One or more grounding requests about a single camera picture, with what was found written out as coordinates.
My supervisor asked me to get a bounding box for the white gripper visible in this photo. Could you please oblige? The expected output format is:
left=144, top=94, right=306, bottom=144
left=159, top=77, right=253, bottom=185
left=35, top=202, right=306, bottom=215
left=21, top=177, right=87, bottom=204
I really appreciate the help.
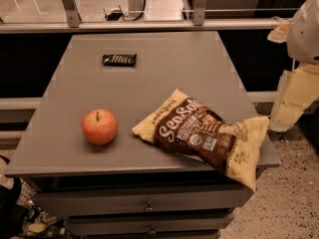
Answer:
left=267, top=0, right=319, bottom=132

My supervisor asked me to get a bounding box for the red apple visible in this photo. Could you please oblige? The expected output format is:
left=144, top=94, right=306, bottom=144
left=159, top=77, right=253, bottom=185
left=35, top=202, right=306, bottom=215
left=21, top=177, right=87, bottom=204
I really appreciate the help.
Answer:
left=81, top=110, right=118, bottom=145

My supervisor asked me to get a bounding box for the black rxbar chocolate bar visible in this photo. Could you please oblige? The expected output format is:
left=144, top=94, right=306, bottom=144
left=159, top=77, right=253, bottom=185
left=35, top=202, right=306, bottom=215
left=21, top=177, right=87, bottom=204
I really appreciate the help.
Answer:
left=102, top=54, right=137, bottom=67

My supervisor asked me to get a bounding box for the yellow brown chip bag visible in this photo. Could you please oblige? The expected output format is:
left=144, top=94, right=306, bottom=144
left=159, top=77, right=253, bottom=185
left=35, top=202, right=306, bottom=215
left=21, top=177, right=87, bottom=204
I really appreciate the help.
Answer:
left=133, top=90, right=269, bottom=190

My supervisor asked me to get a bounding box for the upper drawer knob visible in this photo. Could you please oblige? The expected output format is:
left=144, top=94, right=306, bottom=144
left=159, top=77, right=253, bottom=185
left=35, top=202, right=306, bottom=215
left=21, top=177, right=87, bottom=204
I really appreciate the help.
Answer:
left=144, top=200, right=155, bottom=213

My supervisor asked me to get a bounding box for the drawer knob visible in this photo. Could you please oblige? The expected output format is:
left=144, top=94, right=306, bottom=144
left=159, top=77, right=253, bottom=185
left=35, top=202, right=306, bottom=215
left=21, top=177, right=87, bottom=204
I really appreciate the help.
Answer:
left=148, top=226, right=157, bottom=235
left=144, top=200, right=155, bottom=213

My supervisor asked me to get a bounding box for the lower drawer knob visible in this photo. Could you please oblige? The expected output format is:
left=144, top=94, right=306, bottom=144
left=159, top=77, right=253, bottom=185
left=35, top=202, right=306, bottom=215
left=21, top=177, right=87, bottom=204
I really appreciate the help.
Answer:
left=148, top=226, right=157, bottom=235

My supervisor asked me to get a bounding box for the grey drawer cabinet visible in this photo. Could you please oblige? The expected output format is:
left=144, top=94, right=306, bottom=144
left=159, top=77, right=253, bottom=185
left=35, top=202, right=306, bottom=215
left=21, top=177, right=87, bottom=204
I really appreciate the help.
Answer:
left=6, top=31, right=255, bottom=239

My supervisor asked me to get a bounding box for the clutter pile bottom left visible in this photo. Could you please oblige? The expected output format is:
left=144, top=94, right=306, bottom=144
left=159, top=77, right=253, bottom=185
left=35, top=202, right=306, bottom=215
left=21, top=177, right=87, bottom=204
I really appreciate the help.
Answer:
left=0, top=155, right=73, bottom=239

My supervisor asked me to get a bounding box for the metal railing frame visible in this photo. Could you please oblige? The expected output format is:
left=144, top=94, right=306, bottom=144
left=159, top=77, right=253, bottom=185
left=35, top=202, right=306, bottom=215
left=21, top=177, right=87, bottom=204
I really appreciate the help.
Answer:
left=0, top=0, right=305, bottom=34

